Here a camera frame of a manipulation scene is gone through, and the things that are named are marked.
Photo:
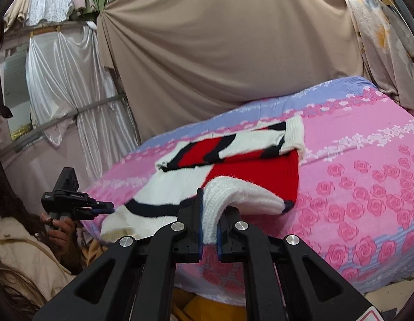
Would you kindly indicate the cream floral fleece blanket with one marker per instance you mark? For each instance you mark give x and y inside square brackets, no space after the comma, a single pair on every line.
[377,40]

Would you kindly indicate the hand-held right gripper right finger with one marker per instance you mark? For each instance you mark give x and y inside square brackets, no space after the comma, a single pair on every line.
[221,244]

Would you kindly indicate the person's left hand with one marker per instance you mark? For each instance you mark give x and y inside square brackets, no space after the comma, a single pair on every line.
[61,239]

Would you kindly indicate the person's cream jacket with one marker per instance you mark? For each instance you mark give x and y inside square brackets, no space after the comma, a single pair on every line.
[23,260]

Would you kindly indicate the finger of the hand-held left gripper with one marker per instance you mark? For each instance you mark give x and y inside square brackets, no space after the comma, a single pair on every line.
[93,213]
[101,204]

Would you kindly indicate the white satin curtain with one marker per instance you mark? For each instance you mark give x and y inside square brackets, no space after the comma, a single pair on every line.
[66,73]

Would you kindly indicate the white red black knit sweater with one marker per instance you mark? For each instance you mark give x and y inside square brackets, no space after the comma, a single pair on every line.
[253,170]

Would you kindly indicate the gold framed mirror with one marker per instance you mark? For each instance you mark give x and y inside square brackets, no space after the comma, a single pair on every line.
[14,87]

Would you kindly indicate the pink floral bed sheet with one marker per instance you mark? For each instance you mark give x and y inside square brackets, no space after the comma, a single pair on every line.
[344,207]

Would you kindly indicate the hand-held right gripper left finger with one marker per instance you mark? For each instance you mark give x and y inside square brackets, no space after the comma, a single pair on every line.
[190,237]

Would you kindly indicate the person's dark hair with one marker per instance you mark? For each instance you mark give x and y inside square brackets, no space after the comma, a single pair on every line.
[13,194]

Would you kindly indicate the beige backdrop cloth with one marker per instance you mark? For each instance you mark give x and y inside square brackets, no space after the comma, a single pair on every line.
[227,46]

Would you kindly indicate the yellow cloth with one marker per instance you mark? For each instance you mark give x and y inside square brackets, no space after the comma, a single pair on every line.
[200,307]

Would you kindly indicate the grey metal rail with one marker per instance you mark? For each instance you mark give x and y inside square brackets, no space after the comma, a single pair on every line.
[76,110]

